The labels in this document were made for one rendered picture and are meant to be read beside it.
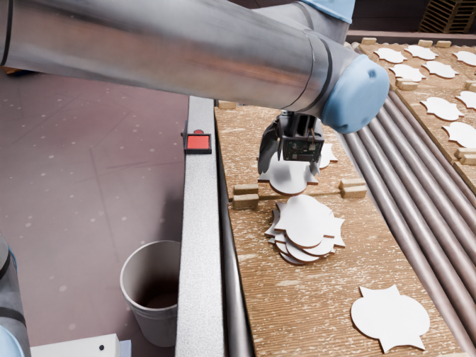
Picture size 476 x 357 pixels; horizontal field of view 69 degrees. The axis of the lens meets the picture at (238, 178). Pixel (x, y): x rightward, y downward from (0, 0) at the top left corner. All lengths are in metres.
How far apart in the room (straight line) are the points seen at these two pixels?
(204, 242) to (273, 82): 0.53
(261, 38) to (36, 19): 0.15
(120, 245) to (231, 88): 1.73
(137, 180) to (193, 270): 1.59
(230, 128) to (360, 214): 0.45
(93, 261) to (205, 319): 1.31
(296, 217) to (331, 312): 0.19
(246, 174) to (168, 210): 1.23
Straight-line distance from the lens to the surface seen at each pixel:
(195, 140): 1.01
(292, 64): 0.30
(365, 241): 0.81
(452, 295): 0.85
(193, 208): 0.83
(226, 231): 0.79
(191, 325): 0.68
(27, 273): 2.01
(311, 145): 0.59
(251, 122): 1.08
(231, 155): 0.94
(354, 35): 1.85
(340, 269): 0.75
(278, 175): 0.70
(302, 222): 0.73
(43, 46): 0.22
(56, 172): 2.48
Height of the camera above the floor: 1.53
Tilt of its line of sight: 43 degrees down
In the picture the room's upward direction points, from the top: 5 degrees clockwise
